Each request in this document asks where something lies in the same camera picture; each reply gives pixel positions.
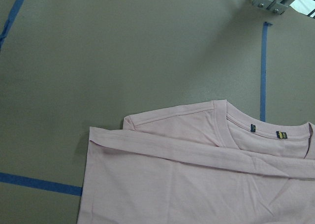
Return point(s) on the pink Snoopy t-shirt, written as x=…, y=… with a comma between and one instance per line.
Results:
x=204, y=163

